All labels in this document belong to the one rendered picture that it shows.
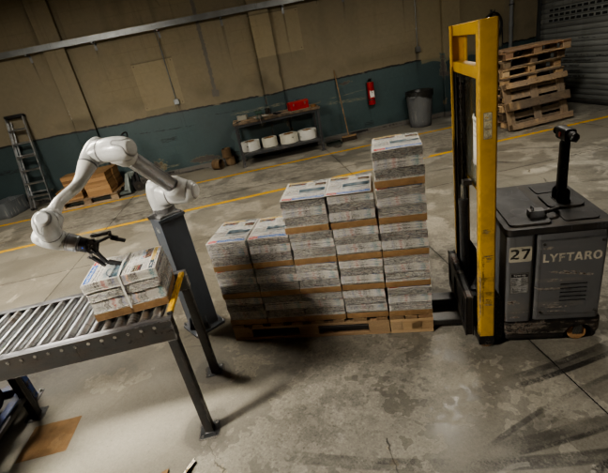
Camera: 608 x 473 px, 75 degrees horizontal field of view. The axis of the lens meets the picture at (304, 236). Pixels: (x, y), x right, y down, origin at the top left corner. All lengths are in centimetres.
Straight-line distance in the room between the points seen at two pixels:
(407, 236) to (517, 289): 69
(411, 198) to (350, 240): 46
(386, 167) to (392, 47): 740
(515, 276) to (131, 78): 821
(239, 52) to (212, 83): 84
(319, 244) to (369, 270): 37
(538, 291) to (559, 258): 23
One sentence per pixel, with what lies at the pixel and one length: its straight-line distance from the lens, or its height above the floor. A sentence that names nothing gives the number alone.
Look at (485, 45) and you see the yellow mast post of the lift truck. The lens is 213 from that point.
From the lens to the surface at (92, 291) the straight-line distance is 226.
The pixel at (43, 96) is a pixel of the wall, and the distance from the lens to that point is 991.
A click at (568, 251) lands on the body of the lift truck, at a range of 261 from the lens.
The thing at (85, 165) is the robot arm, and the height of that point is 153.
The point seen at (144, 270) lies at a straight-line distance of 216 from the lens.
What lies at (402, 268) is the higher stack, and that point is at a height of 51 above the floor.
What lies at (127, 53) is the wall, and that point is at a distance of 935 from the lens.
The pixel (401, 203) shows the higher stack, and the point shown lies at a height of 96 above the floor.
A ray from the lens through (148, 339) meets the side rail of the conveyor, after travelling 219.
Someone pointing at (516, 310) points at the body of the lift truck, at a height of 25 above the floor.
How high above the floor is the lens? 184
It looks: 24 degrees down
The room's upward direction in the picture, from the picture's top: 12 degrees counter-clockwise
